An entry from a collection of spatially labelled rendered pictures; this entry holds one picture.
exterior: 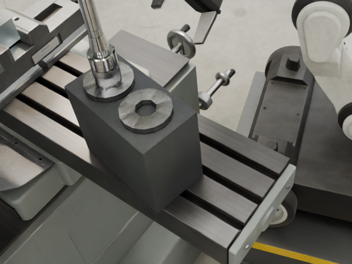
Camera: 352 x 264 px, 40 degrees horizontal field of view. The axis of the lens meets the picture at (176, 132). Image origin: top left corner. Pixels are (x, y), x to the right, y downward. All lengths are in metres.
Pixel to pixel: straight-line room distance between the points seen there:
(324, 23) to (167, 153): 0.49
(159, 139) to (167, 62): 0.71
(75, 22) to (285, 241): 0.83
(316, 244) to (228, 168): 0.58
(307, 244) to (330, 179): 0.21
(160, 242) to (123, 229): 0.17
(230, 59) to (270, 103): 1.02
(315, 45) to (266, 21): 1.59
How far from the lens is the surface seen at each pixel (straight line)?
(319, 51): 1.16
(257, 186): 0.93
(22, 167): 1.12
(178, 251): 1.70
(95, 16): 0.76
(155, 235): 1.70
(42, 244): 1.27
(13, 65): 1.16
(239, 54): 2.52
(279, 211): 1.40
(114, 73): 0.82
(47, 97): 1.15
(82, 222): 1.37
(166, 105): 0.79
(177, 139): 0.79
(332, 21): 1.10
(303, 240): 1.46
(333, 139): 1.46
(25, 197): 1.14
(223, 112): 2.25
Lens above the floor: 1.70
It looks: 51 degrees down
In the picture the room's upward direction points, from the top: 9 degrees counter-clockwise
